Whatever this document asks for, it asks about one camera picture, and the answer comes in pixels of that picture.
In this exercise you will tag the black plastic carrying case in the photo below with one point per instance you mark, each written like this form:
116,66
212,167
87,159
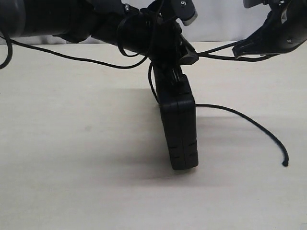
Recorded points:
178,113

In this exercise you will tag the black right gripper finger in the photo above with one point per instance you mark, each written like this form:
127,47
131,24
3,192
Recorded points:
255,44

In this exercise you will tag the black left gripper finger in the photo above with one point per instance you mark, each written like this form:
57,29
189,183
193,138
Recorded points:
187,53
171,75

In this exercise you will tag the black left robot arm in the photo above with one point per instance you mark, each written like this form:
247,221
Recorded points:
71,20

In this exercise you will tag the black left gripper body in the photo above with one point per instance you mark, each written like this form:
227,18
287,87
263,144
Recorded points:
150,32

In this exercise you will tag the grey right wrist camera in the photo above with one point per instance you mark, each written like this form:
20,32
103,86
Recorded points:
263,4

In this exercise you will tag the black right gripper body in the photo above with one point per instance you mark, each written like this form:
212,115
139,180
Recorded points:
285,28

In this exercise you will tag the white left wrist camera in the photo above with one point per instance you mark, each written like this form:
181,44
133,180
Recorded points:
183,10

